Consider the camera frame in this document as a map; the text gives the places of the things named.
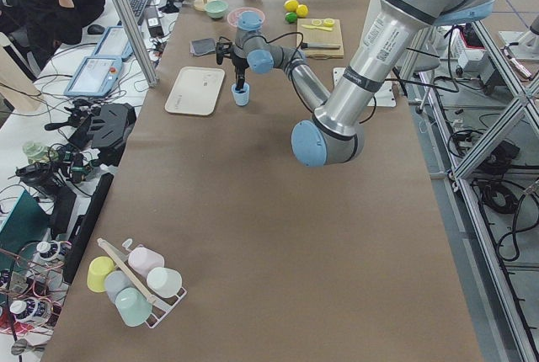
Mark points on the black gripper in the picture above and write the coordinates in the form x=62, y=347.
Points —
x=238, y=63

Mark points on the pink bowl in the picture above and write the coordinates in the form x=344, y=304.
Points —
x=235, y=14

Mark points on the grey plastic cup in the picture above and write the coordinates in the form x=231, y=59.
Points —
x=114, y=283

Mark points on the cream rabbit serving tray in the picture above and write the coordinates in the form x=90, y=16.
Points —
x=195, y=91

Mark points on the pink plastic cup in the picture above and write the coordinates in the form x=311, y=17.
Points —
x=142, y=260

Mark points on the teal green plastic cup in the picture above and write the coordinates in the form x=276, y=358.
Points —
x=133, y=307

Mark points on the yellow lemon front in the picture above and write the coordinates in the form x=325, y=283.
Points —
x=302, y=11

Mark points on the grey folded cloth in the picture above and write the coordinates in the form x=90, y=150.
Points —
x=202, y=47

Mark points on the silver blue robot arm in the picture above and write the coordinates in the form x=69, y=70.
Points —
x=333, y=134

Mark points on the mint green bowl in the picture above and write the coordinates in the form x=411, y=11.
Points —
x=216, y=9

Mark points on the black keyboard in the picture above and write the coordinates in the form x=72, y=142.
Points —
x=138, y=7

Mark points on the pale mint plastic cup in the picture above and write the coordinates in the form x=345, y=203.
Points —
x=165, y=282

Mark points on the green lime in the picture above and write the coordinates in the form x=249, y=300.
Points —
x=291, y=18

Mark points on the wooden cutting board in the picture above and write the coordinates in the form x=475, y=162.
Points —
x=318, y=36

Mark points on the aluminium frame post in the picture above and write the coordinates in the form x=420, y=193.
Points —
x=127, y=17

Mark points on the yellow green plastic cup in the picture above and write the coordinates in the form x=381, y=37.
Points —
x=98, y=270

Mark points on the person in black clothes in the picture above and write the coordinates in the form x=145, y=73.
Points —
x=50, y=0

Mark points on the light blue plastic cup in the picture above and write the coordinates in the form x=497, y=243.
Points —
x=241, y=95

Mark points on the wooden rack handle bar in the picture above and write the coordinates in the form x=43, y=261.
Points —
x=119, y=259

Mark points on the yellow lemon near board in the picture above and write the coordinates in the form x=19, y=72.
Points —
x=291, y=5

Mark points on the blue teach pendant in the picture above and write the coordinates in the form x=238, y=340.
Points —
x=95, y=77
x=114, y=42

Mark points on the yellow plastic knife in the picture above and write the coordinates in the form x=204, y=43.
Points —
x=317, y=27

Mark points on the white wire cup rack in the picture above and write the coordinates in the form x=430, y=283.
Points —
x=163, y=306

